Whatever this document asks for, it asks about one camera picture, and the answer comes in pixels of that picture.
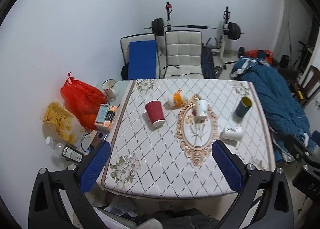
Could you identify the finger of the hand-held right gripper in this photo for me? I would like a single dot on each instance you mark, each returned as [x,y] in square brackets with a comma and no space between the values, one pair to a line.
[295,145]

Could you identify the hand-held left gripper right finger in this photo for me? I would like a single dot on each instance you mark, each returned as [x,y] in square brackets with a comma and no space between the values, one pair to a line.
[226,166]

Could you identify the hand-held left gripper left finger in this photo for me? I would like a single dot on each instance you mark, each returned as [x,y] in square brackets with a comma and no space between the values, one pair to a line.
[96,166]

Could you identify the white printed paper cup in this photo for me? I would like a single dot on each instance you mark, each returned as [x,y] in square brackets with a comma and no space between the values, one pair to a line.
[233,134]

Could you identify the dark teal cup yellow inside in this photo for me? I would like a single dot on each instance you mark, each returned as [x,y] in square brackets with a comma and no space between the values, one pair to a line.
[242,110]

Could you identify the white floral paper cup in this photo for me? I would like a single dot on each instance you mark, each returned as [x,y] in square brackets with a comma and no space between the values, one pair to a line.
[201,110]

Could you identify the red ribbed paper cup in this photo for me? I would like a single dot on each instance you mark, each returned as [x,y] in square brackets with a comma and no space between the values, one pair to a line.
[154,114]

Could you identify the orange and white paper cup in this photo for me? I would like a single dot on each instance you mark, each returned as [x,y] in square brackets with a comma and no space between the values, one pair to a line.
[177,100]

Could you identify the orange clear box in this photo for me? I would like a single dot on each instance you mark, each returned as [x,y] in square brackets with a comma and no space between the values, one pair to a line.
[103,126]

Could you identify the clear bottle white cap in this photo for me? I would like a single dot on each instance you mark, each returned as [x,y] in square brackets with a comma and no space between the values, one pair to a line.
[53,145]

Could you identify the crumpled white papers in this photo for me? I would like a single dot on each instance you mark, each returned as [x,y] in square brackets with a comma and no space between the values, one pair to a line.
[120,210]

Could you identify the black small packet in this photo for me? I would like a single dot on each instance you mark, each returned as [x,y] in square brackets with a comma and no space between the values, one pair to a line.
[110,116]

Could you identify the teal and white box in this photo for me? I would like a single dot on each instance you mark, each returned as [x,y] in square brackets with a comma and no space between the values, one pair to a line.
[102,114]

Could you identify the blue quilted blanket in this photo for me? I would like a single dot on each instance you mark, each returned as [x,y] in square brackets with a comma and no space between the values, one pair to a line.
[270,94]

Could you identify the white floral patterned tablecloth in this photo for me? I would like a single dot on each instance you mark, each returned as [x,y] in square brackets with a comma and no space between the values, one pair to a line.
[155,159]

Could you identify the clear bag of yellow chips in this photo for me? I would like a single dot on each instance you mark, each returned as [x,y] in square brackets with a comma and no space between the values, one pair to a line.
[60,119]

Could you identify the dark wooden chair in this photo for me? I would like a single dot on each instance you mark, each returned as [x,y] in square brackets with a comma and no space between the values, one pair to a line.
[308,81]

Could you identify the red plastic bag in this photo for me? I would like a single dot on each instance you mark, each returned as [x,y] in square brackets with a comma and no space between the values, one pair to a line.
[80,99]

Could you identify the white enamel mug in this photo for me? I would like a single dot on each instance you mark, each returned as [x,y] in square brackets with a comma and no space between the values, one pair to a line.
[111,90]

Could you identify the red cloth bundle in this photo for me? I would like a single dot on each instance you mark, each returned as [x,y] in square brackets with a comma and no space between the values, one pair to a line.
[252,53]

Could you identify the blue folded mat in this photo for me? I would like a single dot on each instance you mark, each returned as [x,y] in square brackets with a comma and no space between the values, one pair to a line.
[142,60]

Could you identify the white padded chair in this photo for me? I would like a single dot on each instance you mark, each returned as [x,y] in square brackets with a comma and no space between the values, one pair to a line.
[183,51]
[138,37]

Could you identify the white weight bench rack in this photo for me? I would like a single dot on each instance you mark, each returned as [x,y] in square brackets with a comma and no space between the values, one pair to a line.
[225,41]

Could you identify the black barbell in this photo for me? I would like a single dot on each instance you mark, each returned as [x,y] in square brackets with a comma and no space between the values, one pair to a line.
[197,26]

